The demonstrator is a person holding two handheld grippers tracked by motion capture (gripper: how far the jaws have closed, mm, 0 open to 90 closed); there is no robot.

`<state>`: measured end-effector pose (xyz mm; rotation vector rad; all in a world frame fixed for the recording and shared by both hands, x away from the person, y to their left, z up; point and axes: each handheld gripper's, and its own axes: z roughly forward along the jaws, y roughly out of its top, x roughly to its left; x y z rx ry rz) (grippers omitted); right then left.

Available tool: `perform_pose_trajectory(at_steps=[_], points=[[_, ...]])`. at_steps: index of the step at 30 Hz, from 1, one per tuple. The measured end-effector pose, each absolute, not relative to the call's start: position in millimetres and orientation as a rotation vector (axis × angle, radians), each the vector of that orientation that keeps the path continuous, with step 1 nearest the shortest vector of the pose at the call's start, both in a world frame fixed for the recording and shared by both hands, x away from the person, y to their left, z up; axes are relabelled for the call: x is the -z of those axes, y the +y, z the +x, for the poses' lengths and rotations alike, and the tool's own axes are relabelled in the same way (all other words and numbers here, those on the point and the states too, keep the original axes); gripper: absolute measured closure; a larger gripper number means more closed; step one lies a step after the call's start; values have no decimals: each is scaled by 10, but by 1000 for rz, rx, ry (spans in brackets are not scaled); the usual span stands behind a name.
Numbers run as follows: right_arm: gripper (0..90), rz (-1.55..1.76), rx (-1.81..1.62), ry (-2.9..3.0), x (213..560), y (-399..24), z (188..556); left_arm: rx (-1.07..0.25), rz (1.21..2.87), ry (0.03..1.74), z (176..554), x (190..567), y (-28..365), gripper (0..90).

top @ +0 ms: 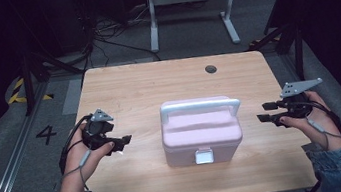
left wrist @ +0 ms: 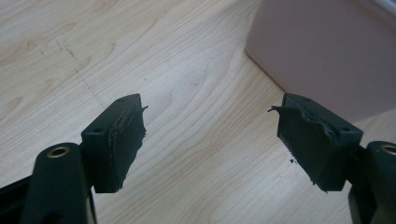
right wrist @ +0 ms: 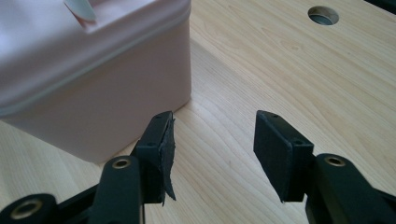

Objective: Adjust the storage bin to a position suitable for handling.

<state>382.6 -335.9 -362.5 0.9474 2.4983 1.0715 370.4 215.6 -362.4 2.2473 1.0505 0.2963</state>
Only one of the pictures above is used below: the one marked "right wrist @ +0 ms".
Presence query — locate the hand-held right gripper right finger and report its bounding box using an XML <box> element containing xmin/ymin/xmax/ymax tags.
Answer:
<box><xmin>253</xmin><ymin>109</ymin><xmax>315</xmax><ymax>203</ymax></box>

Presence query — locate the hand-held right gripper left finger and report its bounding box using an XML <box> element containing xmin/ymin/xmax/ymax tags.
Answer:
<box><xmin>130</xmin><ymin>110</ymin><xmax>177</xmax><ymax>207</ymax></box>

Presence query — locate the pink storage box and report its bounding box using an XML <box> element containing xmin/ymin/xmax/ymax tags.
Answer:
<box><xmin>0</xmin><ymin>0</ymin><xmax>192</xmax><ymax>164</ymax></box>

